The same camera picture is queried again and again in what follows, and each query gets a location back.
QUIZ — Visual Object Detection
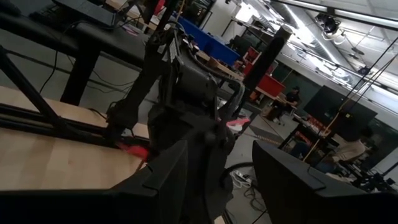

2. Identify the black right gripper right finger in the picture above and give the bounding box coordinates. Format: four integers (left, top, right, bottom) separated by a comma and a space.
251, 140, 374, 224

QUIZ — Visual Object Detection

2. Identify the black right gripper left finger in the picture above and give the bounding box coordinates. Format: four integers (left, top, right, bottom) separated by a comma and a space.
110, 139, 189, 224

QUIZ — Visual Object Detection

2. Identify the white power strip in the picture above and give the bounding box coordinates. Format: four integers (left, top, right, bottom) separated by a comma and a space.
231, 170, 253, 189

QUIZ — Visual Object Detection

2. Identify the person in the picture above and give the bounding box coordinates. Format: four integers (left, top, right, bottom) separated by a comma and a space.
272, 85, 301, 124
313, 126, 374, 175

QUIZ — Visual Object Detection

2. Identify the black monitor panel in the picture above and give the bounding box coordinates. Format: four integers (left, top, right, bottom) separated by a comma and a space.
303, 85, 379, 142

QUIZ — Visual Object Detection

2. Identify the red plastic bin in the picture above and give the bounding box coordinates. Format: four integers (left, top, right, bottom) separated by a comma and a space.
243, 46, 262, 75
256, 73, 285, 98

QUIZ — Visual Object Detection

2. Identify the blue plastic bin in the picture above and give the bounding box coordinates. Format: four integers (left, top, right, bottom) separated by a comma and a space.
176, 17, 241, 67

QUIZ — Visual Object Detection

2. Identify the black pillar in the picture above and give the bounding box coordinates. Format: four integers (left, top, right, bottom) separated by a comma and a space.
242, 26, 294, 91

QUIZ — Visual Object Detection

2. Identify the black desk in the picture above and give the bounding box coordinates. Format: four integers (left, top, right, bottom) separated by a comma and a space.
0, 0, 150, 106

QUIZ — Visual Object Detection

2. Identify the long ceiling light bar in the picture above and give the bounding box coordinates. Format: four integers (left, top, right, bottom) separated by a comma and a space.
273, 0, 398, 29

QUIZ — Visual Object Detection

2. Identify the black ceiling-hung camera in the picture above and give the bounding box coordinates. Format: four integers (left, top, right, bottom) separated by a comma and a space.
314, 12, 346, 46

